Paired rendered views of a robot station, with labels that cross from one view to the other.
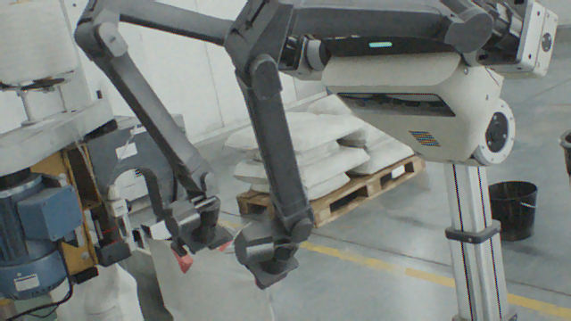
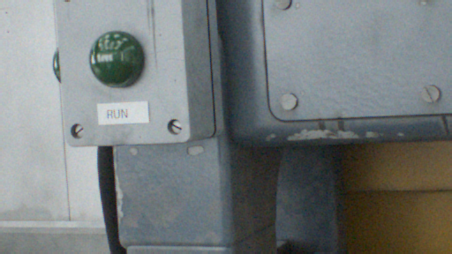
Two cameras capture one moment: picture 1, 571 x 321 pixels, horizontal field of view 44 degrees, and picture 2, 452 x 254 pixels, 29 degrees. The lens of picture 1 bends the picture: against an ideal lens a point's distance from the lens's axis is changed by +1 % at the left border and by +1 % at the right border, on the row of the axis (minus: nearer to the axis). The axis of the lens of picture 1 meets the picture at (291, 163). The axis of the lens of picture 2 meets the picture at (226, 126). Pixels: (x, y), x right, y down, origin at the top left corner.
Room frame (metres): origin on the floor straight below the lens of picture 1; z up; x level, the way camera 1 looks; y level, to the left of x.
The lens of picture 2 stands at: (2.36, 0.12, 1.27)
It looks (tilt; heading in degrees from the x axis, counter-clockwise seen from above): 3 degrees down; 151
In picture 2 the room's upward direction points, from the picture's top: 4 degrees counter-clockwise
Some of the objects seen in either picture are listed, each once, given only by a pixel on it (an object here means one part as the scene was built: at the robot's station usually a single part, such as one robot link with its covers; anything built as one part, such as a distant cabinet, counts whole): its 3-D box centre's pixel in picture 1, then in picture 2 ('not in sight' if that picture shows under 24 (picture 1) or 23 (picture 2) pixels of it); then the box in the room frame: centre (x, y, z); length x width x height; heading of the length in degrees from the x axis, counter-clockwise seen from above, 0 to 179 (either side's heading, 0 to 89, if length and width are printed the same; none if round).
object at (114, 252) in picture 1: (111, 251); not in sight; (1.75, 0.51, 1.04); 0.08 x 0.06 x 0.05; 128
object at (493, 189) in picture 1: (511, 211); not in sight; (3.63, -1.15, 0.13); 0.30 x 0.30 x 0.26
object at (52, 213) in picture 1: (52, 218); not in sight; (1.43, 0.52, 1.25); 0.10 x 0.08 x 0.12; 153
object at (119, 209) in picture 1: (119, 213); not in sight; (1.72, 0.45, 1.14); 0.05 x 0.04 x 0.16; 128
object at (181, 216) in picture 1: (190, 202); not in sight; (1.49, 0.24, 1.20); 0.11 x 0.09 x 0.12; 130
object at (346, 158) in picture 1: (318, 165); not in sight; (4.63, -0.18, 0.32); 0.66 x 0.43 x 0.15; 130
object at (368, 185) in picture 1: (332, 182); not in sight; (4.99, -0.28, 0.07); 1.20 x 0.82 x 0.14; 130
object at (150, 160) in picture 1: (113, 168); (405, 156); (1.92, 0.49, 1.21); 0.30 x 0.25 x 0.30; 38
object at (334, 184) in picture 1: (297, 181); not in sight; (4.75, -0.02, 0.20); 0.66 x 0.44 x 0.12; 38
